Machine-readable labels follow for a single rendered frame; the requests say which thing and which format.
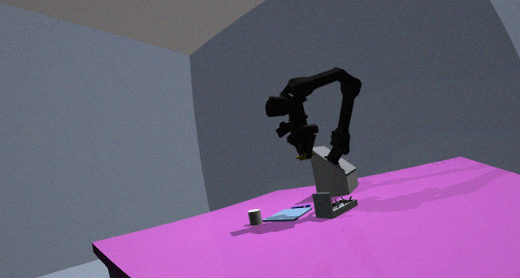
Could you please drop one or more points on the yellow round plate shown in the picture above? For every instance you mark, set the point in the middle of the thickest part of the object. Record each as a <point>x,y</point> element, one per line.
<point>303,157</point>

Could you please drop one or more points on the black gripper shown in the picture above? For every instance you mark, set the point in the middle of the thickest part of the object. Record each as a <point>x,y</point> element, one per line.
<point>303,138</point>

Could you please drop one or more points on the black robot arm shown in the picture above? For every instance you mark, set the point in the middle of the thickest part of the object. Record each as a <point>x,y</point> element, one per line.
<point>300,87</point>

